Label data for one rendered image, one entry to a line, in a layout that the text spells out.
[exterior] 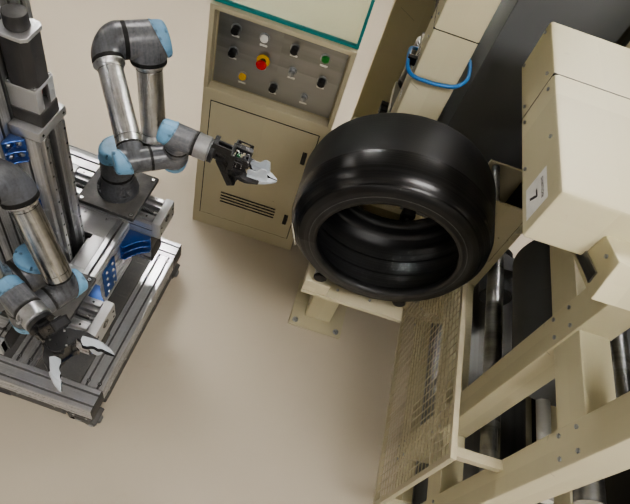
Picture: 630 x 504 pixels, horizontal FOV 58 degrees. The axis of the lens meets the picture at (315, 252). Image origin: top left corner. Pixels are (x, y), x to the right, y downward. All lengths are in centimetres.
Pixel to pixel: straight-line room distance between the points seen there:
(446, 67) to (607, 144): 57
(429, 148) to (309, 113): 97
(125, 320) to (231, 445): 69
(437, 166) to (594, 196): 46
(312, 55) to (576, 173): 130
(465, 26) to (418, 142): 33
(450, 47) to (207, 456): 182
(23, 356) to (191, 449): 76
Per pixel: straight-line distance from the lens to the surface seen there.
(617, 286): 122
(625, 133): 140
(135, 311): 253
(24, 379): 246
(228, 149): 165
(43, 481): 257
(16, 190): 153
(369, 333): 291
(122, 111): 180
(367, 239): 202
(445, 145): 158
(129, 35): 191
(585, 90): 145
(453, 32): 167
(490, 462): 175
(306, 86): 234
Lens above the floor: 246
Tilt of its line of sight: 53 degrees down
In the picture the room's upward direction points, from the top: 22 degrees clockwise
